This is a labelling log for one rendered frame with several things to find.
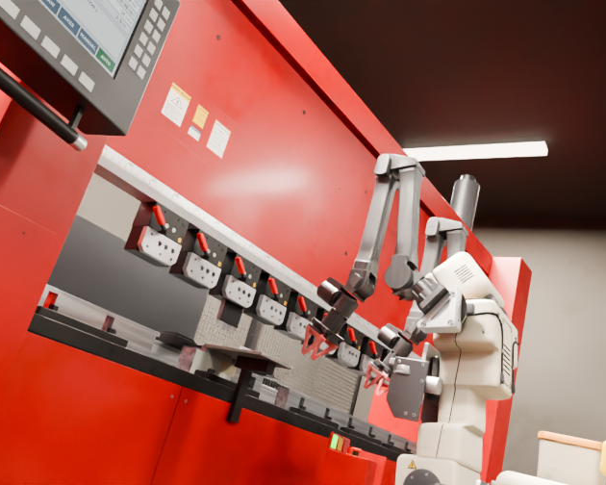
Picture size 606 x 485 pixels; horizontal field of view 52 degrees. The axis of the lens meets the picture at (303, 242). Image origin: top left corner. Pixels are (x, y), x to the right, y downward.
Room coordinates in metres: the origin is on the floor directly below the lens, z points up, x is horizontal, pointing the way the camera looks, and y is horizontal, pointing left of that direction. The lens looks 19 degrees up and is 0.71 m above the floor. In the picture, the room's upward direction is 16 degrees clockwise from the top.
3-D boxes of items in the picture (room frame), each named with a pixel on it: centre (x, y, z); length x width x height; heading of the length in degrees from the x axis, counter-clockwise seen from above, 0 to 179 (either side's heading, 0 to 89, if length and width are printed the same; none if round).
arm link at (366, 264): (1.70, -0.19, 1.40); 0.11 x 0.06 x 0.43; 143
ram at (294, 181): (2.75, -0.23, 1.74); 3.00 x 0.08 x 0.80; 140
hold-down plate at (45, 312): (1.76, 0.53, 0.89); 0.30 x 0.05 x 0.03; 140
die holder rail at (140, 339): (1.84, 0.54, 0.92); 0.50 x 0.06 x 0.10; 140
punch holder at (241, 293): (2.24, 0.20, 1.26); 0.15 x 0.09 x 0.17; 140
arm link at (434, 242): (2.05, -0.45, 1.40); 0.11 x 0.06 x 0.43; 143
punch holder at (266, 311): (2.39, 0.07, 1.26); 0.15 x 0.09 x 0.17; 140
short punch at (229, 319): (2.26, 0.19, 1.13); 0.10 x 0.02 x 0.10; 140
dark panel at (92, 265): (2.41, 0.73, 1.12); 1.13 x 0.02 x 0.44; 140
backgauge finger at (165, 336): (2.37, 0.31, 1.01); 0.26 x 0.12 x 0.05; 50
